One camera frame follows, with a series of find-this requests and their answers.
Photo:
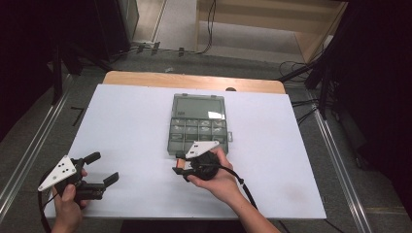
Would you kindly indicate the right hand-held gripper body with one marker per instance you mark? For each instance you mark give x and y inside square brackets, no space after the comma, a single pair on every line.
[204,161]

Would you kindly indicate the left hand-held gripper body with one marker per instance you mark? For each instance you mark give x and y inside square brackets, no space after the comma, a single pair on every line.
[58,173]

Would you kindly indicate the grey clear compartment box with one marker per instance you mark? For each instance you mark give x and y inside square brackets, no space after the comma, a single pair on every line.
[197,108]

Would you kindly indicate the person's right hand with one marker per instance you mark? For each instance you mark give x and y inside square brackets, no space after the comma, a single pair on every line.
[223,186]

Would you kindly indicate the person's left hand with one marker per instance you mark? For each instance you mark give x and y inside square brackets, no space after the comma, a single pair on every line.
[66,213]

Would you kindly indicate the white table board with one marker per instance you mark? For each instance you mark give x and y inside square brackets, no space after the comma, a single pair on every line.
[129,129]

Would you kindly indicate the dark table grommet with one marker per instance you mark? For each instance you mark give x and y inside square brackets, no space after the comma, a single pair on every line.
[230,89]

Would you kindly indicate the wooden table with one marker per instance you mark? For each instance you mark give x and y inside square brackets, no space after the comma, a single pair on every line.
[145,79]

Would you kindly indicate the black metal stand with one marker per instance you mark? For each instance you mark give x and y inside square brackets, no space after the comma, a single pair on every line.
[57,81]
[324,93]

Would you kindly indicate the dark curtain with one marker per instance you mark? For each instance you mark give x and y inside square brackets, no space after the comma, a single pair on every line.
[26,48]
[379,81]

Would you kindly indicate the black cabinet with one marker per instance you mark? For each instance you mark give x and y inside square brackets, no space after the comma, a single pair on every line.
[110,26]

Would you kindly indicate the wooden shelf unit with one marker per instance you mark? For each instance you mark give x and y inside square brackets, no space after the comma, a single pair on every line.
[259,16]

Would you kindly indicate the metal floor rail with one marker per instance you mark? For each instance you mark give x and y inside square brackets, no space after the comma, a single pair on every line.
[340,168]
[54,111]

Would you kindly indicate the small dark floor bracket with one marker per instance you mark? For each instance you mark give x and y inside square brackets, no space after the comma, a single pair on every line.
[140,48]
[155,48]
[180,51]

